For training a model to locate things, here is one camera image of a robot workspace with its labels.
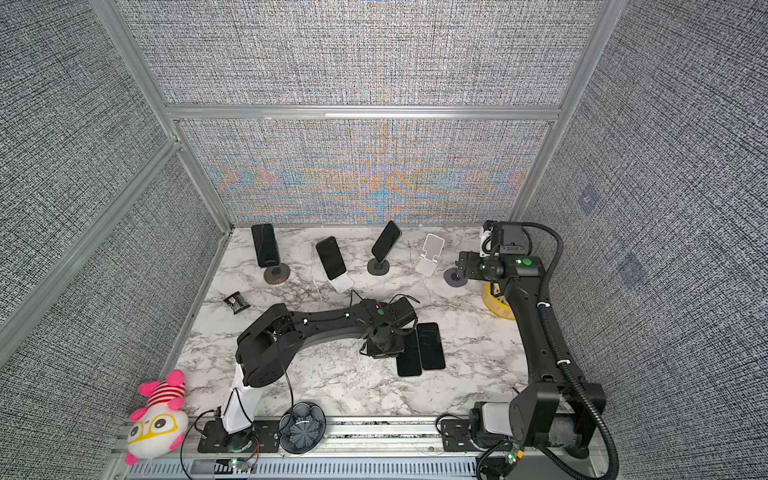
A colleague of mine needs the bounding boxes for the purple round phone stand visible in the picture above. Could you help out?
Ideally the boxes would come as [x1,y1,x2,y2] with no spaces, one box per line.
[443,267,468,288]

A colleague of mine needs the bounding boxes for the black phone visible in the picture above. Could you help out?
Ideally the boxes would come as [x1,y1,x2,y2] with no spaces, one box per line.
[250,224,281,268]
[417,323,446,371]
[315,236,347,281]
[371,220,402,263]
[396,331,422,377]

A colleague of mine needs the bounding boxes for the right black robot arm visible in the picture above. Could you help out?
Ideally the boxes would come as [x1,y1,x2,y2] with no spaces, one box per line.
[456,251,619,479]

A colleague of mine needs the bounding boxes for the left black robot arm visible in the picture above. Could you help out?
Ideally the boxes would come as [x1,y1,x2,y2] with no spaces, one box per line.
[216,295,417,435]

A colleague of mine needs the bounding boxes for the white folding phone stand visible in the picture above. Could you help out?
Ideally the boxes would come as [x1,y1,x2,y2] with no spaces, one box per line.
[415,233,445,277]

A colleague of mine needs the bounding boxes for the white stand centre-left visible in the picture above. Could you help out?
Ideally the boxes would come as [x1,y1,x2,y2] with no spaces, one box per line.
[329,272,354,294]

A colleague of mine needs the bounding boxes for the black round stand back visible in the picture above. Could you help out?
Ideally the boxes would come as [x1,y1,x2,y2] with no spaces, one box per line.
[367,258,390,276]

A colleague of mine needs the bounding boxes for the brown round phone stand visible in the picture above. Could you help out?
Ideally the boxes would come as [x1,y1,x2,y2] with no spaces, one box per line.
[263,263,291,285]

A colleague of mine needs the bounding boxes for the yellow bamboo steamer basket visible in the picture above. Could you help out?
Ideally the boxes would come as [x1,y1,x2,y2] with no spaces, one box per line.
[482,282,515,321]

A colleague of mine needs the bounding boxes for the dark glass flower bowl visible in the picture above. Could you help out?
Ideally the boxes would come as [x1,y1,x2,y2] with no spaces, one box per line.
[278,402,326,455]

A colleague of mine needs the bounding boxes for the small black clip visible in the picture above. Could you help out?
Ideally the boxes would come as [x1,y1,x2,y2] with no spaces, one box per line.
[224,291,250,315]

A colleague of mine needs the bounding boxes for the pink white plush toy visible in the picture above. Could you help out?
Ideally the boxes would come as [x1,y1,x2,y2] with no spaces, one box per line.
[124,370,189,466]

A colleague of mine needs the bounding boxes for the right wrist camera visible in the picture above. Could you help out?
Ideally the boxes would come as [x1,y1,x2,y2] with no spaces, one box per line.
[481,220,533,256]

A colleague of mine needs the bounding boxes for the aluminium front rail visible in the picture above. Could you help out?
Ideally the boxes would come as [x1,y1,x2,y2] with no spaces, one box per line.
[107,415,619,480]

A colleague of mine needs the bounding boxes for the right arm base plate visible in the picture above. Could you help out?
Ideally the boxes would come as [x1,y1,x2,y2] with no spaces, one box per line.
[438,417,481,453]

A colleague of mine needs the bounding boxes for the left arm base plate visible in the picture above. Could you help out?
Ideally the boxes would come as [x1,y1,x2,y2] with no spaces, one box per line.
[197,419,279,454]

